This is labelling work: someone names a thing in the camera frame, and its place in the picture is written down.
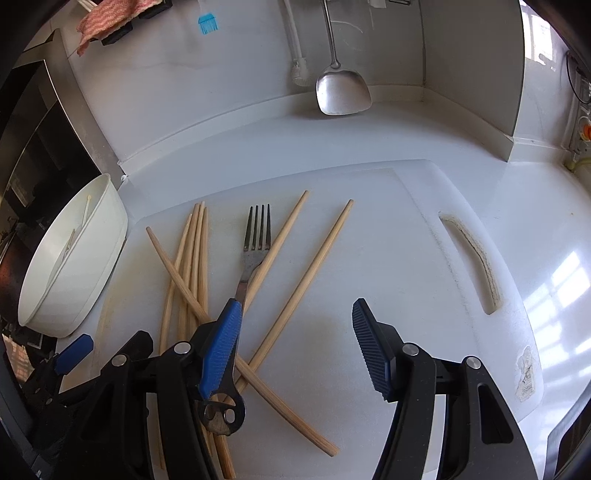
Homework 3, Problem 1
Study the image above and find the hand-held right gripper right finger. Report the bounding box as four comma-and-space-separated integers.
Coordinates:
352, 298, 539, 480

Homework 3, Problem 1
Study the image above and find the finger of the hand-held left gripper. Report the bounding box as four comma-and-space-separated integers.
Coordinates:
25, 334, 95, 393

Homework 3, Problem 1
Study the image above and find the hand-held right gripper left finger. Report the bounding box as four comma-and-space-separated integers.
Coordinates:
78, 298, 244, 480

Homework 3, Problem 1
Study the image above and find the white oval plastic basin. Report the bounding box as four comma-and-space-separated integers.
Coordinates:
17, 173, 129, 339

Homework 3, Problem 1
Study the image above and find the white plastic cutting board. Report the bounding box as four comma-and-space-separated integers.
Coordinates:
95, 159, 546, 480

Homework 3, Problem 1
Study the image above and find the stainless steel wok spatula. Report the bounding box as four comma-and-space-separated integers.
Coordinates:
315, 0, 372, 116

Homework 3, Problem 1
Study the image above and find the pink checkered cloth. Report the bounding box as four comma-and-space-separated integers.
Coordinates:
76, 0, 162, 58

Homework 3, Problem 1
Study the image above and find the stainless steel wall strip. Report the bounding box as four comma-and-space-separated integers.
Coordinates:
44, 28, 122, 191

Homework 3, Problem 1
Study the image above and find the wall socket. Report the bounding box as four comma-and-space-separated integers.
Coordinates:
570, 78, 591, 168

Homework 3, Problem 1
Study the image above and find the black cable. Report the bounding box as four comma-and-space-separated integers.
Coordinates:
566, 50, 583, 101

